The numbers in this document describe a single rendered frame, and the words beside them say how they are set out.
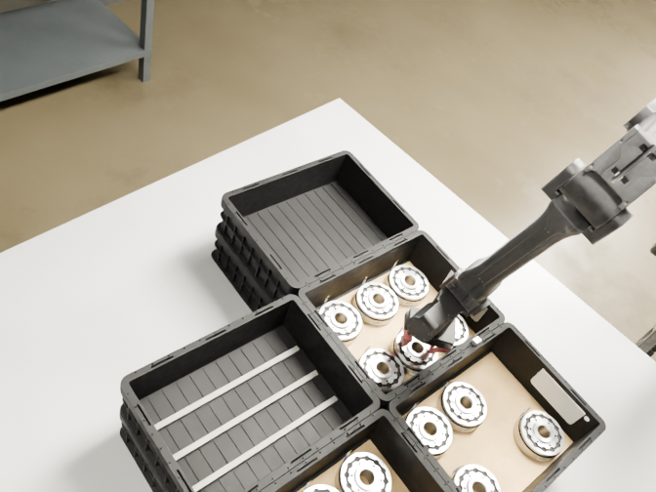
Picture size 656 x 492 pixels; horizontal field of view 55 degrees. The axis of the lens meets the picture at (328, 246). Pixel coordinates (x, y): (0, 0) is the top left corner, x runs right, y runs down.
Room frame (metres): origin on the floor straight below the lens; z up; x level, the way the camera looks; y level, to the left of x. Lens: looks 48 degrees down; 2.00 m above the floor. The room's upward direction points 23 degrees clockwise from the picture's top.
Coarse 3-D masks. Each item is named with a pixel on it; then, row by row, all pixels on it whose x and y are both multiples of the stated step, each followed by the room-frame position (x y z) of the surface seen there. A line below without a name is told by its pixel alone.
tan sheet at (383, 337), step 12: (408, 264) 1.10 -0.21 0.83; (384, 276) 1.03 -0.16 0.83; (432, 288) 1.05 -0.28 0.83; (336, 300) 0.90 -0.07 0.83; (348, 300) 0.92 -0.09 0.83; (432, 300) 1.02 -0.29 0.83; (396, 312) 0.94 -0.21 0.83; (396, 324) 0.91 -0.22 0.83; (360, 336) 0.84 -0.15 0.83; (372, 336) 0.85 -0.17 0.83; (384, 336) 0.86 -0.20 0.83; (468, 336) 0.96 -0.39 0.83; (348, 348) 0.79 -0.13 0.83; (360, 348) 0.80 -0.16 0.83; (372, 348) 0.82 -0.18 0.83; (384, 348) 0.83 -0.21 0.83
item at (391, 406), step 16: (496, 336) 0.91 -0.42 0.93; (464, 352) 0.83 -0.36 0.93; (448, 368) 0.77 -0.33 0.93; (416, 384) 0.71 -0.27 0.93; (560, 384) 0.86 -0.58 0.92; (400, 400) 0.66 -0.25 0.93; (576, 400) 0.83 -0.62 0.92; (400, 416) 0.63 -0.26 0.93; (592, 416) 0.81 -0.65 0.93; (592, 432) 0.76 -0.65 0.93; (576, 448) 0.71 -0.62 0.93; (432, 464) 0.56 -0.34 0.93; (560, 464) 0.67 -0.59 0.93; (448, 480) 0.54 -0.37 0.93; (544, 480) 0.62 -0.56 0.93
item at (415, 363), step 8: (400, 336) 0.85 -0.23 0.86; (400, 344) 0.84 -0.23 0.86; (400, 352) 0.82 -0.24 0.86; (408, 352) 0.82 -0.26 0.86; (408, 360) 0.80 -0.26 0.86; (416, 360) 0.81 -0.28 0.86; (424, 360) 0.82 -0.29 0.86; (432, 360) 0.83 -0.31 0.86; (416, 368) 0.79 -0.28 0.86; (424, 368) 0.80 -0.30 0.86
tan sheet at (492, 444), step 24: (480, 360) 0.90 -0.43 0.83; (480, 384) 0.84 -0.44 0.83; (504, 384) 0.87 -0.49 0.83; (504, 408) 0.80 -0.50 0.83; (528, 408) 0.83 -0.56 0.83; (456, 432) 0.70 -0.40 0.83; (480, 432) 0.72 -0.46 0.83; (504, 432) 0.75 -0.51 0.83; (456, 456) 0.65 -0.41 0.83; (480, 456) 0.67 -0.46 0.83; (504, 456) 0.69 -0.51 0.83; (504, 480) 0.64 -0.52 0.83; (528, 480) 0.66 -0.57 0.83
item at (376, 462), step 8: (352, 456) 0.55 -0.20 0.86; (360, 456) 0.55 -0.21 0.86; (368, 456) 0.56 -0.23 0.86; (376, 456) 0.56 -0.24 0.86; (344, 464) 0.52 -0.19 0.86; (352, 464) 0.53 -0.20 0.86; (360, 464) 0.54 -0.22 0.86; (368, 464) 0.54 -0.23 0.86; (376, 464) 0.55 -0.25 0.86; (384, 464) 0.56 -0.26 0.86; (344, 472) 0.51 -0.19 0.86; (352, 472) 0.52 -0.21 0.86; (384, 472) 0.54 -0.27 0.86; (344, 480) 0.49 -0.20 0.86; (352, 480) 0.50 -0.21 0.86; (384, 480) 0.53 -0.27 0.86; (344, 488) 0.48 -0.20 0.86; (352, 488) 0.49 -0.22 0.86; (376, 488) 0.51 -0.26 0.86; (384, 488) 0.51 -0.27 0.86
